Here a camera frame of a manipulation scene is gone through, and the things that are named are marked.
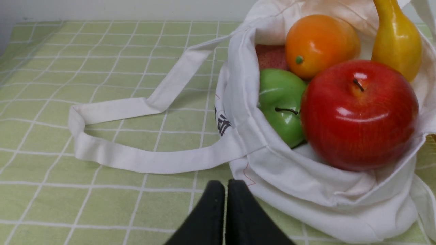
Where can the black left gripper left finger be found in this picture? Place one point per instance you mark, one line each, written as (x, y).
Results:
(205, 223)

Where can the orange fruit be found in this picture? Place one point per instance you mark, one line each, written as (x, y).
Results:
(317, 42)

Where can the green apple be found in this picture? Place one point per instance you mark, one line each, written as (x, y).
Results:
(279, 100)

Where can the white cloth tote bag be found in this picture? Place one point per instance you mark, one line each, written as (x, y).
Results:
(357, 208)

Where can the pink peach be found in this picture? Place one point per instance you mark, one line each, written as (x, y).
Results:
(271, 56)

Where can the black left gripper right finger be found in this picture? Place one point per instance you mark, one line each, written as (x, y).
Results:
(246, 221)

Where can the red apple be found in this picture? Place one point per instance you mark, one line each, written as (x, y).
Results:
(359, 115)

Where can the yellow banana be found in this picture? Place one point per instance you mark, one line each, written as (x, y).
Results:
(398, 42)

